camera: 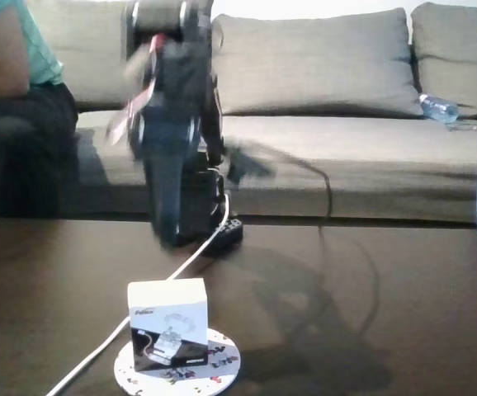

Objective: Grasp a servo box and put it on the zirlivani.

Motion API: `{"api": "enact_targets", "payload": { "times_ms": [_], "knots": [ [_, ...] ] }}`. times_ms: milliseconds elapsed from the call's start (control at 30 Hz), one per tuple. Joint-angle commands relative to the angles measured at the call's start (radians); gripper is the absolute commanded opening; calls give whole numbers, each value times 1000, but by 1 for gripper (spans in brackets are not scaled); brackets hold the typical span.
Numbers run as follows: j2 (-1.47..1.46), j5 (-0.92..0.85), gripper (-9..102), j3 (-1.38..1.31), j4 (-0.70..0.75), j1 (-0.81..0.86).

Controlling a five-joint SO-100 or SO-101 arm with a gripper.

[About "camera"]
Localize grey sofa back cushion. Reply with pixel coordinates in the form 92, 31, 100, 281
211, 7, 425, 120
410, 2, 477, 121
23, 0, 149, 112

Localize black camera cable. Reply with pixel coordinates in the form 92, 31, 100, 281
273, 148, 382, 335

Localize white and black servo box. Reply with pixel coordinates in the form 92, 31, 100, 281
126, 278, 210, 374

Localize white cable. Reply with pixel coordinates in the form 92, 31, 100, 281
46, 193, 231, 396

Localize grey fabric sofa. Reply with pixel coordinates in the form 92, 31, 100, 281
23, 0, 477, 229

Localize round cartoon print coaster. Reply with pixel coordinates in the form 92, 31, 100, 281
113, 328, 243, 395

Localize clear plastic water bottle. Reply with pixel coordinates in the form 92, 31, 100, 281
418, 92, 460, 124

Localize person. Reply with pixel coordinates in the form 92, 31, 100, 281
0, 0, 79, 220

